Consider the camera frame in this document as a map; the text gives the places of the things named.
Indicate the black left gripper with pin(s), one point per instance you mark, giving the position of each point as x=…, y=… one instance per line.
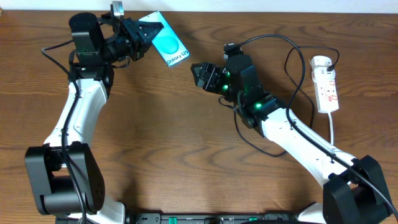
x=133, y=35

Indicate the turquoise screen smartphone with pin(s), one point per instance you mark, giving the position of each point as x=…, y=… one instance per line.
x=166, y=42

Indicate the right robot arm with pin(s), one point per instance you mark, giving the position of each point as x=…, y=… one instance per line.
x=354, y=190

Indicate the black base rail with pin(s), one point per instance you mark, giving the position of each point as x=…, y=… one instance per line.
x=156, y=218

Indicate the white power strip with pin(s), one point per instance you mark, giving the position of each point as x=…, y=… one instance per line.
x=325, y=90

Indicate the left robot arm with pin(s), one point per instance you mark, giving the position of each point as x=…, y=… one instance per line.
x=64, y=177

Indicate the white USB charger plug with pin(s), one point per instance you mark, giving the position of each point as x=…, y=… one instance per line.
x=320, y=61

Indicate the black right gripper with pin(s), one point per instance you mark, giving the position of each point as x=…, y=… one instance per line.
x=212, y=71

